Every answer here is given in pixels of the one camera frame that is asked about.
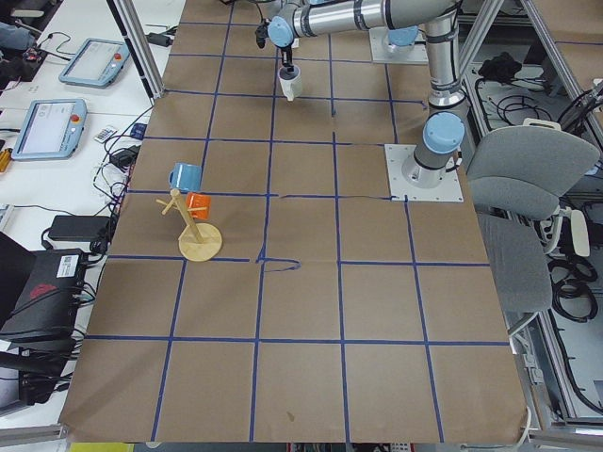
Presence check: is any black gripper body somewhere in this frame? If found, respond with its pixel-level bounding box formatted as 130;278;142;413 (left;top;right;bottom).
281;45;293;67

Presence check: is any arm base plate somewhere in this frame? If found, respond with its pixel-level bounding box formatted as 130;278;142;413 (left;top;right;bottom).
369;25;428;65
384;144;464;202

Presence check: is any upper teach pendant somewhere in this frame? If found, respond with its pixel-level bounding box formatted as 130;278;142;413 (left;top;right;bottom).
58;38;130;88

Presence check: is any white grey mug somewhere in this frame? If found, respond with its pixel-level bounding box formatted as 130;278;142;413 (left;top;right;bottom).
278;65;302;102

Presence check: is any lower teach pendant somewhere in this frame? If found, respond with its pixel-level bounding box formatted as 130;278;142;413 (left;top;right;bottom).
11;99;88;161

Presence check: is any black computer box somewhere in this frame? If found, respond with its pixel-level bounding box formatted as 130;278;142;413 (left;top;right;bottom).
1;249;97;343

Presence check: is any teach pendant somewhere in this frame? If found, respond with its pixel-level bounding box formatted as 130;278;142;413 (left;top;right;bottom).
11;99;88;161
58;38;130;88

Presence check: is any wooden mug tree stand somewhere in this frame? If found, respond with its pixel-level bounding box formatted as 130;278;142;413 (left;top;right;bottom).
155;188;222;262

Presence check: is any black power adapter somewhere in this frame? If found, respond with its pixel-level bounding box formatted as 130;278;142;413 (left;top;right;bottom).
47;215;109;242

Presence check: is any small remote control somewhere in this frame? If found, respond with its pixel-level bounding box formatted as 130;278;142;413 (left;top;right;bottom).
93;125;118;144

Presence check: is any aluminium frame post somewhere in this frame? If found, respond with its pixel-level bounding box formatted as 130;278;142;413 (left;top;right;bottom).
106;0;165;100

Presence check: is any blue mug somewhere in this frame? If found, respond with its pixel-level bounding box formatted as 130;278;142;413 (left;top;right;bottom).
169;162;202;192

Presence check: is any orange mug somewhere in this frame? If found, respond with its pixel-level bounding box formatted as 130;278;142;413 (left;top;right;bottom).
186;192;211;220

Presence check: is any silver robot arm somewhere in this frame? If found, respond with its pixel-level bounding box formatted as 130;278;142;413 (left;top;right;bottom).
267;1;465;189

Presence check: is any grey office chair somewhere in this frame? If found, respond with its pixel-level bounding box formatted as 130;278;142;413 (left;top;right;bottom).
466;123;600;336

